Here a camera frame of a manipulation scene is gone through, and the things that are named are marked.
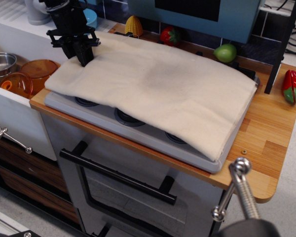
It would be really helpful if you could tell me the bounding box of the yellow toy corn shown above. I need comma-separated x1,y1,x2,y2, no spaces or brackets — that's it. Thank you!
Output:
124,15,144,37

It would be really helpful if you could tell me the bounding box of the red toy strawberry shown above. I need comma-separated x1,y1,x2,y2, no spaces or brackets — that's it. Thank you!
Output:
159,26,182,46

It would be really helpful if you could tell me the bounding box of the black middle stove knob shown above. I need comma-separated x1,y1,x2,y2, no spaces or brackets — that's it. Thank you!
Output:
114,108,145,127

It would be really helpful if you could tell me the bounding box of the white toy sink unit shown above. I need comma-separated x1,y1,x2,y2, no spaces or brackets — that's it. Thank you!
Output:
0,0,119,161

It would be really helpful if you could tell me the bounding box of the silver clamp screw right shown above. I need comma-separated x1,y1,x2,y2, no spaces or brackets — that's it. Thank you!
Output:
212,157,260,222

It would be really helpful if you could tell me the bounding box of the light blue plastic bowl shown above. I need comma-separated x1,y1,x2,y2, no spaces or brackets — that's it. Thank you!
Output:
83,9,98,28

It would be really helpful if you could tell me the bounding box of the blue toy microwave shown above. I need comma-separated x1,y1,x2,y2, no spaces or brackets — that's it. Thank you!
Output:
127,0,265,43

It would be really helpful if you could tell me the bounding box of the black left stove knob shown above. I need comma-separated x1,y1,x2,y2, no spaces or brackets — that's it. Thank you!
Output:
74,97,98,107

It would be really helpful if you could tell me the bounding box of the silver clamp screw left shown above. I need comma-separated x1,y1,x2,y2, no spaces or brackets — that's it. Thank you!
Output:
0,127,33,154

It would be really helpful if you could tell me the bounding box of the cream cloth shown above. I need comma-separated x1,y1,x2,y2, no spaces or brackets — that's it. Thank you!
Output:
45,32,257,161

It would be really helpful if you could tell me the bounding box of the orange plastic lid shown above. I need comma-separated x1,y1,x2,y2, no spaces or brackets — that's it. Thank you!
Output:
0,72,33,99

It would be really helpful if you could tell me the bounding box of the grey toy stove top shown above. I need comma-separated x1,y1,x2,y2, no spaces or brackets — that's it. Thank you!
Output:
44,76,259,173

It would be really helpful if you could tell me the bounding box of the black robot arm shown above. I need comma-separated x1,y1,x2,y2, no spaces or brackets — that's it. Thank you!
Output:
43,0,101,67

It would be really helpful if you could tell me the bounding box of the orange plastic pot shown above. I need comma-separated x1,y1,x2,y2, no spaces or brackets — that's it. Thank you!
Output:
20,59,60,96

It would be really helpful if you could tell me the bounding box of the black metal stand post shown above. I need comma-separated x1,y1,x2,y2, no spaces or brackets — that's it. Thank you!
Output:
264,1,296,94

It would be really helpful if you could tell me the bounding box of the red toy pepper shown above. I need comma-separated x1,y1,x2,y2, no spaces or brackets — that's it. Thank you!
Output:
282,70,296,104

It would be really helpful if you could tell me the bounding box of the silver metal pot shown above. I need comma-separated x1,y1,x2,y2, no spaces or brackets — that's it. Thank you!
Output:
0,52,17,82

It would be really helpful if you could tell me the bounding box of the black oven door handle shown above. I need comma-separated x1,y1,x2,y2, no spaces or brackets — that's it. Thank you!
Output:
59,141,177,205

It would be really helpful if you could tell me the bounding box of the black stove knob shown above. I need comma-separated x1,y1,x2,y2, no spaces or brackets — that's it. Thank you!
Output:
74,97,98,107
114,108,145,127

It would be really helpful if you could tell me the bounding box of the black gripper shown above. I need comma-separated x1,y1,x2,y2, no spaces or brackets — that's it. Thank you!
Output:
46,9,101,67

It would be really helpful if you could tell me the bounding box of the grey toy oven door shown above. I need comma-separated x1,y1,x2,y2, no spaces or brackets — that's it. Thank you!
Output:
57,139,222,237

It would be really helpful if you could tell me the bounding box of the silver clamp screw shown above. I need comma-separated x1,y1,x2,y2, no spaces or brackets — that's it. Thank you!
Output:
0,127,33,154
212,157,260,222

